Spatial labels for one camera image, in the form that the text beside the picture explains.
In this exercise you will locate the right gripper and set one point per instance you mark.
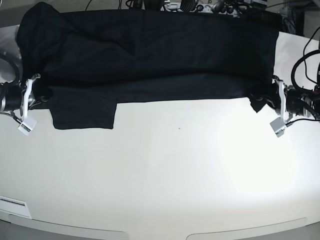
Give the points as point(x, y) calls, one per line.
point(38, 97)

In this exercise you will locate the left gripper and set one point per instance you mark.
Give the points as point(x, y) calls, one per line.
point(293, 104)

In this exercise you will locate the dark navy T-shirt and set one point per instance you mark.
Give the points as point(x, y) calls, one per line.
point(91, 61)

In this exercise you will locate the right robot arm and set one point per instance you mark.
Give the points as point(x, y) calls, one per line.
point(19, 95)

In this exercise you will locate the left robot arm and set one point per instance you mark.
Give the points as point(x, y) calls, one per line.
point(289, 48)

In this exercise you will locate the white power strip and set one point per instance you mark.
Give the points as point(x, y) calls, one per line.
point(217, 8)

